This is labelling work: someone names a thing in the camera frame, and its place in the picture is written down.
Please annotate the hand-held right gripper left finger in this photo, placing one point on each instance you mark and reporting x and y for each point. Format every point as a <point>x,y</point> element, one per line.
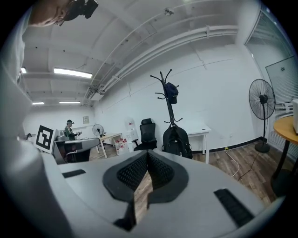
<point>123,179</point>

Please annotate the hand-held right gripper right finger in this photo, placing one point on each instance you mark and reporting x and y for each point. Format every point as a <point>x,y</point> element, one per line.
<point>170,179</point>

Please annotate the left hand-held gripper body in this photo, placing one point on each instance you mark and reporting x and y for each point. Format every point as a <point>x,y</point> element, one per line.
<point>44,139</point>

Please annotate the black backpack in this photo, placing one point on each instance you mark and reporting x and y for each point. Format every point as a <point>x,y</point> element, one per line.
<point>177,141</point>

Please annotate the black coat rack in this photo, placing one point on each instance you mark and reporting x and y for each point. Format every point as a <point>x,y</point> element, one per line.
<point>170,109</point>

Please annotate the pile of clear water bottles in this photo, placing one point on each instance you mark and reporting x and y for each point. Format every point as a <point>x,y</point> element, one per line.
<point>122,146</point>

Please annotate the long ceiling light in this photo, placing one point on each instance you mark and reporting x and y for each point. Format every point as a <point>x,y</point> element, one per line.
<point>23,70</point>
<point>38,103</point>
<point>69,102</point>
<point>72,72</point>

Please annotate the person's grey shirt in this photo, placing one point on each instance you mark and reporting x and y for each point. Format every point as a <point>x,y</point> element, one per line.
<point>14,116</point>

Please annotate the small wooden table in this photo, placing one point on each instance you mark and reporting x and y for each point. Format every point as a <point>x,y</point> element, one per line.
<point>111,136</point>

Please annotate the black mesh office chair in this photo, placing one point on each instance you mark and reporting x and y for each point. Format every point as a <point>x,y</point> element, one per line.
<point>147,134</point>

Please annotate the small black desk fan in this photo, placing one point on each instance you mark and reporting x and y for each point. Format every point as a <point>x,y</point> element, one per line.
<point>97,129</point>

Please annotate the white desk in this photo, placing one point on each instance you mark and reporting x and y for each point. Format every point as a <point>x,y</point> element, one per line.
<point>198,131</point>

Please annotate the dark cap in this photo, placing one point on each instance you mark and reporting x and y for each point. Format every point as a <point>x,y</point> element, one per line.
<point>172,93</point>

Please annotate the black standing fan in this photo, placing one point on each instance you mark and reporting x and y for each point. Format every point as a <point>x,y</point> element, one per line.
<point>262,100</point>

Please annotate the round yellow table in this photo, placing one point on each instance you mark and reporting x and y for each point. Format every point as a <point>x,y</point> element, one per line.
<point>285,127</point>

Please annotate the person's head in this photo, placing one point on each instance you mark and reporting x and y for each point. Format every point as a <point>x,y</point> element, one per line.
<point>46,12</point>

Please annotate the white ceiling pipes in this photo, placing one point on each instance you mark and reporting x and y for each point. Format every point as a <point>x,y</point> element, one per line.
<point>174,40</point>

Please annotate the white box appliance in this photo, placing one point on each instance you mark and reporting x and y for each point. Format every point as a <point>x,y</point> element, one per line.
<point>295,116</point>

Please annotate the framed wall notice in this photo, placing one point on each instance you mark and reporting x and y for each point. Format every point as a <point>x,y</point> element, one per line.
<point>86,120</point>

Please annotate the black head-mounted camera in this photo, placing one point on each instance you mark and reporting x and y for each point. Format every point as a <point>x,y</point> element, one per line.
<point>86,8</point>

